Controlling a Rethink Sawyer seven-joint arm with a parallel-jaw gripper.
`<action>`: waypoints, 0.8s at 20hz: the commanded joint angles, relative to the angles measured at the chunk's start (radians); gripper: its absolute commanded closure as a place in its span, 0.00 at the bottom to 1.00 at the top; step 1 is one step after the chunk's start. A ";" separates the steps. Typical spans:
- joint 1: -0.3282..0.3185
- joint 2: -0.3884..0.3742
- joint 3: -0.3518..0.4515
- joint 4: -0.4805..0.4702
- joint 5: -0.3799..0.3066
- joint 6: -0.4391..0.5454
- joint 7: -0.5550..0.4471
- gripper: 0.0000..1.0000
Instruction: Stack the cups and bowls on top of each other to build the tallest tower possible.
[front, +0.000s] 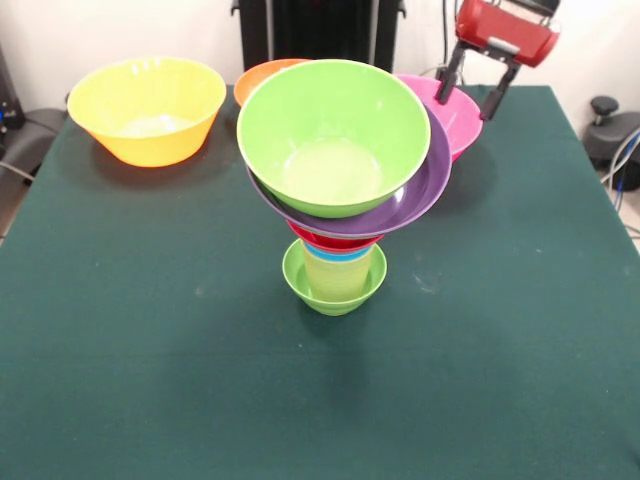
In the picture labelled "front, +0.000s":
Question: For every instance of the small green bowl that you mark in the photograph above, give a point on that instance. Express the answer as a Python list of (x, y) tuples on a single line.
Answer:
[(335, 306)]

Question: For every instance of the orange bowl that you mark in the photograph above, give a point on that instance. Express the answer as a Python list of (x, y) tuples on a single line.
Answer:
[(250, 80)]

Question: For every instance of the purple bowl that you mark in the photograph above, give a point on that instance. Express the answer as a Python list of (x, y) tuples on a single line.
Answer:
[(425, 195)]

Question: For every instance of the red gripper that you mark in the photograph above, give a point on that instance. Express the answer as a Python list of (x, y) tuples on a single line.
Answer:
[(500, 32)]

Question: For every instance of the large yellow bowl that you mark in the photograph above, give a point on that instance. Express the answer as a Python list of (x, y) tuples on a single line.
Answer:
[(145, 115)]

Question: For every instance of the dark green tablecloth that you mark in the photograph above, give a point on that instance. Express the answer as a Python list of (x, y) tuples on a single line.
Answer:
[(250, 400)]

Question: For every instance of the yellow cup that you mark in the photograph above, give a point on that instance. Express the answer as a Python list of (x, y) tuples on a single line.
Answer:
[(337, 280)]

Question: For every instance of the large pink bowl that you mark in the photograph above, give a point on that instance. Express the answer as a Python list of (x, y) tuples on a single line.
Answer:
[(460, 125)]

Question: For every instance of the black equipment box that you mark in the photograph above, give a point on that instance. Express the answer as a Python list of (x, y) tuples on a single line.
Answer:
[(10, 110)]

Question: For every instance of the large green bowl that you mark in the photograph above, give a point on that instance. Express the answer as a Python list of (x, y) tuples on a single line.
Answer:
[(310, 125)]

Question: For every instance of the small red bowl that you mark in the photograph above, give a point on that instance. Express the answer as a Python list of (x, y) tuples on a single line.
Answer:
[(340, 244)]

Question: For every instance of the blue cup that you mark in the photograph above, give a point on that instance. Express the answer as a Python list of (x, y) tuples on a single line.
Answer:
[(340, 256)]

